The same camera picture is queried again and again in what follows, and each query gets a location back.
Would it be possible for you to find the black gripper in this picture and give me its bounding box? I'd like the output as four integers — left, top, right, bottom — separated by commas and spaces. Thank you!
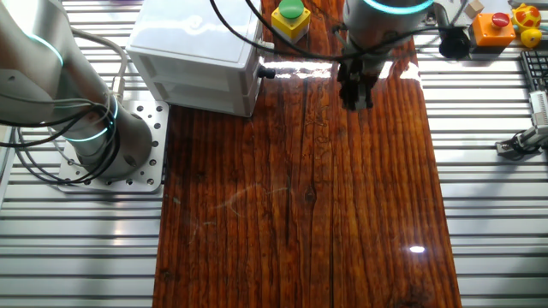
337, 58, 378, 111

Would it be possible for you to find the white plastic drawer cabinet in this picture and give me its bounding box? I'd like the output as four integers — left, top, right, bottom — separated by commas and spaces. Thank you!
126, 0, 265, 119

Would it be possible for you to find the green push button yellow box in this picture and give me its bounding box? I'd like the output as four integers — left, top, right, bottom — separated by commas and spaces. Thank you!
271, 0, 312, 44

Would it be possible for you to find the small wooden cube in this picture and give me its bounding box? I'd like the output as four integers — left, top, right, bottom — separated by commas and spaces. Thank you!
464, 0, 485, 19

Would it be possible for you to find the red stop button orange box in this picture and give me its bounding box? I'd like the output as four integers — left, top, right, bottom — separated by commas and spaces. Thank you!
468, 11, 517, 49

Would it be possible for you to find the black keyboard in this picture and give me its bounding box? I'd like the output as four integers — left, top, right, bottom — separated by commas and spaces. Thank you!
520, 50, 548, 93

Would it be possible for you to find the yellow orange toy duck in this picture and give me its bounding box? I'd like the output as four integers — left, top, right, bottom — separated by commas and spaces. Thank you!
511, 3, 544, 49

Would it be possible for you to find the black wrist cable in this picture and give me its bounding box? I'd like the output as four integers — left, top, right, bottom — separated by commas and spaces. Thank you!
208, 0, 470, 62

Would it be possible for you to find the wrist camera on grey bracket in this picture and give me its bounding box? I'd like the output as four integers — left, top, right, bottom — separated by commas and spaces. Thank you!
427, 0, 472, 60

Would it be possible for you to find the grey camera on stand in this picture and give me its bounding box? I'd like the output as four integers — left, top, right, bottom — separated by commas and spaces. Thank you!
495, 125, 548, 162

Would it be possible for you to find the ribbed silver camera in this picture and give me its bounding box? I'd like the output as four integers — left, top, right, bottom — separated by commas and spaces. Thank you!
529, 89, 548, 127

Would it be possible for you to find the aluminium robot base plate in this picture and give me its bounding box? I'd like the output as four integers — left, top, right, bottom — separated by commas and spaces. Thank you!
57, 100, 170, 193

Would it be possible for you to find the thick grey cable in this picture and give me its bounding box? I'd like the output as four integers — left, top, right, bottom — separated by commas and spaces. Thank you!
70, 27, 129, 104

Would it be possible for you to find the black base cable bundle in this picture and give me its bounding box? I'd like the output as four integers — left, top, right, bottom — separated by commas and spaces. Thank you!
0, 100, 122, 186

